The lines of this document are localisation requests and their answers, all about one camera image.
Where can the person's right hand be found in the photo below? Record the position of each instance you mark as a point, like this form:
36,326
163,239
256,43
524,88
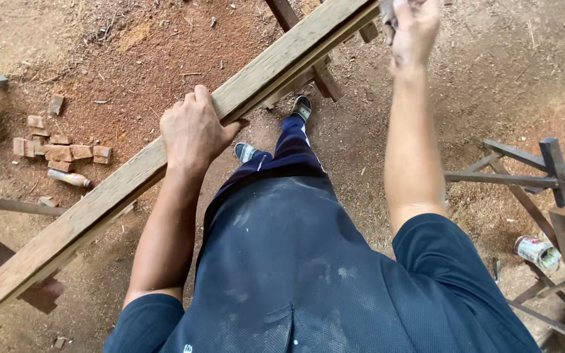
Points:
414,34

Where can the person's left hand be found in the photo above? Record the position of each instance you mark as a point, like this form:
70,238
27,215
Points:
192,135

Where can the person's right fingers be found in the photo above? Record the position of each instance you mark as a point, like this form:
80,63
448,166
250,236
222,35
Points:
390,34

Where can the grey sandpaper piece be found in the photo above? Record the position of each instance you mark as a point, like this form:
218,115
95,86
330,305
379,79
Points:
387,11

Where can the long weathered wooden plank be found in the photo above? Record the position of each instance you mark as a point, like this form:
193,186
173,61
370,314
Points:
91,211

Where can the dark wooden sawhorse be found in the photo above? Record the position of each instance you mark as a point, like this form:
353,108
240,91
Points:
326,83

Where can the black striped slipper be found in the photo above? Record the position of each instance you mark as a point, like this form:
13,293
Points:
244,152
301,108

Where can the navy blue trousers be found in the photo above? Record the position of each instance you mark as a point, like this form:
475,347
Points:
292,152

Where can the dusty dark blue shirt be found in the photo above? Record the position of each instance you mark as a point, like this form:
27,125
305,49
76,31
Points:
292,274

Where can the red and white tin can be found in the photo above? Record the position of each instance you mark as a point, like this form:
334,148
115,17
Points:
535,251

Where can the pile of reddish wood blocks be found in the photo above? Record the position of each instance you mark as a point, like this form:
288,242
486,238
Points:
64,152

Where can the dusty plastic bottle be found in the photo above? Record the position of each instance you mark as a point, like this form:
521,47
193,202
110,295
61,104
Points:
69,178

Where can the small wood offcut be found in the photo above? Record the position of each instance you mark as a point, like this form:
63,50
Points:
48,201

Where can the thin dark wooden slat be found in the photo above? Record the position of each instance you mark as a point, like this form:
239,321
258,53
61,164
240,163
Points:
12,206

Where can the dark slatted wooden frame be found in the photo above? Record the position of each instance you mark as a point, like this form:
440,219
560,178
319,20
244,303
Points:
554,166

